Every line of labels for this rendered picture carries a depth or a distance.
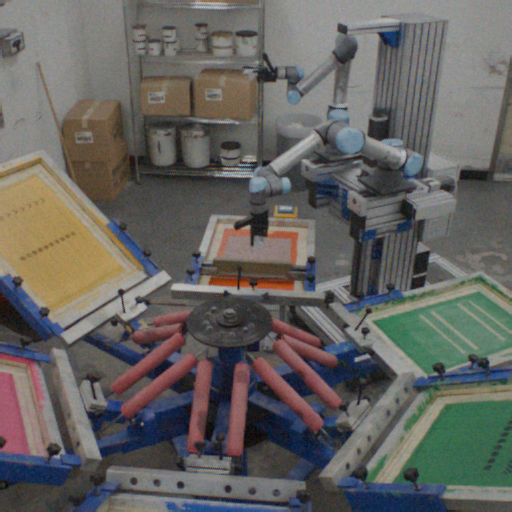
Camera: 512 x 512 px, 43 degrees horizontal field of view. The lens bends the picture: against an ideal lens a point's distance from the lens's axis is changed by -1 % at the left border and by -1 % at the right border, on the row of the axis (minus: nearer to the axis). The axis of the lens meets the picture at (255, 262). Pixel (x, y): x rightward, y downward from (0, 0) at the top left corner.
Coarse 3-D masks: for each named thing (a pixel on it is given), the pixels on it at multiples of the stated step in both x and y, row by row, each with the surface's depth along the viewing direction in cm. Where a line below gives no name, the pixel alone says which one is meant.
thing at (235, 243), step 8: (224, 232) 358; (232, 232) 358; (240, 232) 359; (248, 232) 359; (224, 240) 350; (232, 240) 351; (240, 240) 351; (248, 240) 351; (224, 248) 343; (232, 248) 343; (240, 248) 343; (248, 248) 343; (216, 256) 336; (224, 256) 336; (232, 256) 336; (240, 256) 336; (248, 256) 336; (256, 256) 336; (216, 280) 316; (224, 280) 316; (232, 280) 316; (248, 280) 316
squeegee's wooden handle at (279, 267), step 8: (216, 264) 313; (224, 264) 312; (232, 264) 312; (240, 264) 312; (248, 264) 311; (256, 264) 311; (264, 264) 310; (272, 264) 310; (280, 264) 310; (288, 264) 309; (248, 272) 314; (256, 272) 313; (264, 272) 313; (272, 272) 312; (280, 272) 312
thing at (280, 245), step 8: (280, 232) 359; (288, 232) 359; (296, 232) 359; (264, 240) 351; (272, 240) 351; (280, 240) 351; (288, 240) 351; (296, 240) 351; (264, 248) 343; (272, 248) 343; (280, 248) 343; (288, 248) 343; (296, 248) 344; (264, 256) 336; (272, 256) 336; (280, 256) 336; (288, 256) 336; (296, 256) 336; (264, 280) 316; (272, 280) 316; (280, 280) 316; (272, 288) 310; (280, 288) 310; (288, 288) 310
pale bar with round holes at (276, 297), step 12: (180, 288) 293; (192, 288) 293; (204, 288) 293; (216, 288) 294; (228, 288) 294; (264, 288) 294; (264, 300) 291; (276, 300) 292; (288, 300) 290; (300, 300) 289; (312, 300) 289; (324, 300) 288
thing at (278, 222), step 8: (216, 216) 367; (224, 216) 368; (232, 216) 367; (240, 216) 367; (216, 224) 364; (232, 224) 367; (272, 224) 365; (280, 224) 364; (288, 224) 364; (296, 224) 363; (304, 224) 363; (312, 224) 360; (208, 232) 351; (312, 232) 352; (208, 240) 343; (312, 240) 344; (200, 248) 336; (208, 248) 339; (312, 248) 336
